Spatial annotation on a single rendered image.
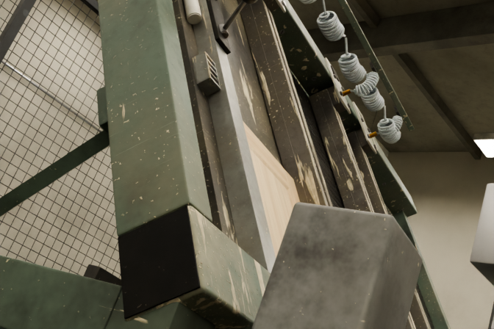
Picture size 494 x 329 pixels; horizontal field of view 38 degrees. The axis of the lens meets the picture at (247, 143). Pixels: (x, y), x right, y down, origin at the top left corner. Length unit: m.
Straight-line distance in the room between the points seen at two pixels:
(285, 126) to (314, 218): 0.91
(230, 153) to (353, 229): 0.50
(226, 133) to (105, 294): 0.46
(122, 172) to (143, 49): 0.21
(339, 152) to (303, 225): 1.47
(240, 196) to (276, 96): 0.61
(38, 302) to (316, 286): 0.38
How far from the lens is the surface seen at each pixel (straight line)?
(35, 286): 0.98
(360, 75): 2.32
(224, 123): 1.26
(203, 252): 0.85
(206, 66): 1.31
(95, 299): 0.90
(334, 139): 2.28
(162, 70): 1.03
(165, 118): 0.97
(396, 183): 3.03
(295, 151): 1.63
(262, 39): 1.88
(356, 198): 2.15
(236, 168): 1.20
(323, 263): 0.76
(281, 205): 1.41
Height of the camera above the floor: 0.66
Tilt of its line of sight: 22 degrees up
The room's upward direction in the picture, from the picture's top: 21 degrees clockwise
